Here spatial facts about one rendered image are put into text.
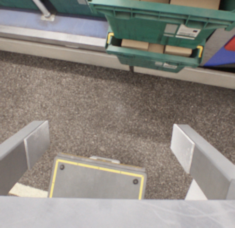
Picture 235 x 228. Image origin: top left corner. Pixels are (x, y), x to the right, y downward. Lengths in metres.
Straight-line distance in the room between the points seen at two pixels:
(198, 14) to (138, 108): 1.16
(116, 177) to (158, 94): 0.82
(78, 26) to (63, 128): 0.95
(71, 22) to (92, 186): 1.11
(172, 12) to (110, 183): 1.09
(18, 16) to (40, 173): 1.31
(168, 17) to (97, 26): 0.64
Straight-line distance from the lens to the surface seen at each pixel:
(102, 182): 1.29
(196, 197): 1.71
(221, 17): 0.52
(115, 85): 1.61
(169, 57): 0.74
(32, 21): 1.30
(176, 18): 0.54
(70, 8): 1.16
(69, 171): 1.34
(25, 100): 1.92
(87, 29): 1.12
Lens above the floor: 1.54
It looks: 80 degrees down
